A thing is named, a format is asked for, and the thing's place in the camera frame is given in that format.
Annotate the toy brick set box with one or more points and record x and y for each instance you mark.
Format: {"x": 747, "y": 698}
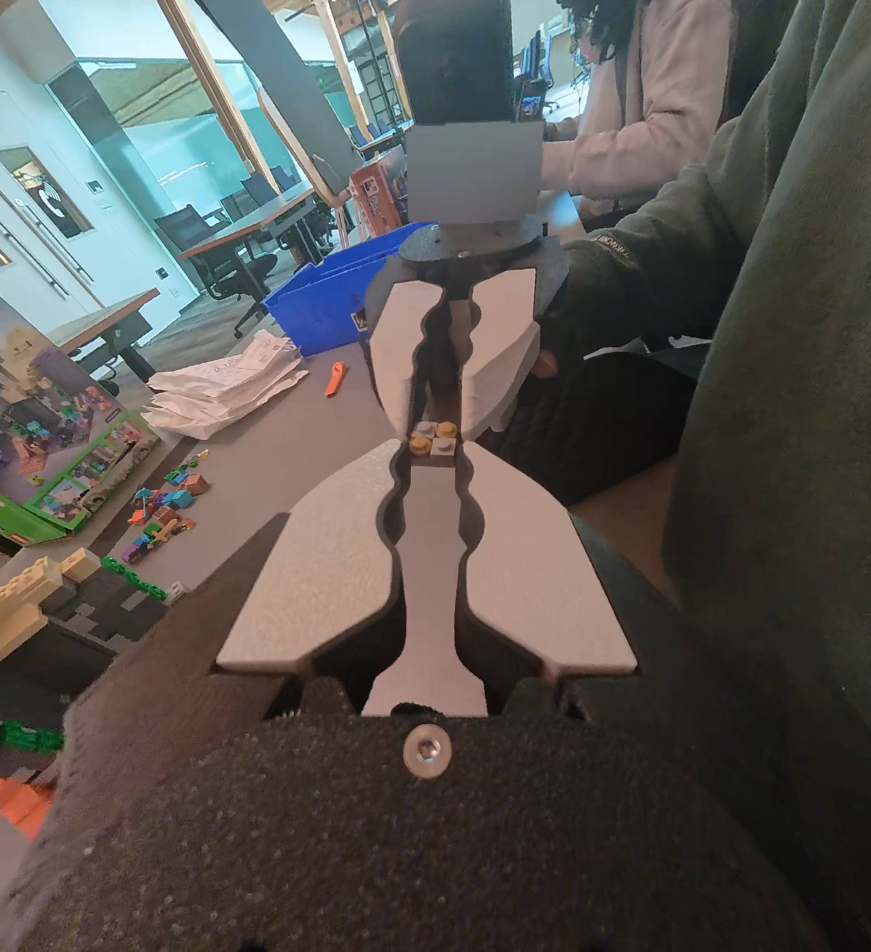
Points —
{"x": 34, "y": 416}

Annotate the pile of colourful toy bricks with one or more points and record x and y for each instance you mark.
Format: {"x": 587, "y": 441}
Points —
{"x": 164, "y": 506}

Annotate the grey plate with tan studs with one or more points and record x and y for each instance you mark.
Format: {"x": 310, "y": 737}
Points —
{"x": 433, "y": 443}

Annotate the person's green sweatshirt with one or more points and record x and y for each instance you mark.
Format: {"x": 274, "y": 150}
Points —
{"x": 814, "y": 446}

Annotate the person's right forearm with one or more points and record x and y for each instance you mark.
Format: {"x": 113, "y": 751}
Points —
{"x": 666, "y": 223}

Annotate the grey desk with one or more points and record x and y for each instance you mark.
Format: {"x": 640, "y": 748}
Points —
{"x": 279, "y": 461}

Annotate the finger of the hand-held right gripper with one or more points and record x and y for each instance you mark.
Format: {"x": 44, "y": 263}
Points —
{"x": 502, "y": 327}
{"x": 398, "y": 349}

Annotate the dark grey slanted panel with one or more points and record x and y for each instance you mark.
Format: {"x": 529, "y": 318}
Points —
{"x": 286, "y": 82}

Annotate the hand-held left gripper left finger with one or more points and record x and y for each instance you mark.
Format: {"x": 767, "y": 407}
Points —
{"x": 309, "y": 595}

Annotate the person's right hand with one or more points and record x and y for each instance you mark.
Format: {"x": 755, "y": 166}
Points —
{"x": 548, "y": 364}

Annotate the toy brick tower model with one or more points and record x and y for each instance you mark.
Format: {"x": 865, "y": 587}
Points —
{"x": 11, "y": 610}

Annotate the pile of white paper bags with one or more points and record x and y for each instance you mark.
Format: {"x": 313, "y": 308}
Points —
{"x": 219, "y": 387}

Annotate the blue plastic bin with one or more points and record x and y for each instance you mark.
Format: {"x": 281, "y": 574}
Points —
{"x": 316, "y": 305}

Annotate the wooden-top table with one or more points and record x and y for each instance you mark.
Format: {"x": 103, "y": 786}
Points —
{"x": 257, "y": 216}
{"x": 108, "y": 312}

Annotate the black office chair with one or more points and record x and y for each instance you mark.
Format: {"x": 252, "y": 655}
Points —
{"x": 197, "y": 238}

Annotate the orange brick separator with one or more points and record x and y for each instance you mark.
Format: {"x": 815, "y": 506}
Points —
{"x": 335, "y": 379}

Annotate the orange printed box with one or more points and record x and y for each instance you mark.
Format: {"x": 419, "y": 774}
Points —
{"x": 379, "y": 193}

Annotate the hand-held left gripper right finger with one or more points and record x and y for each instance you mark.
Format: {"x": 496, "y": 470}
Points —
{"x": 547, "y": 595}

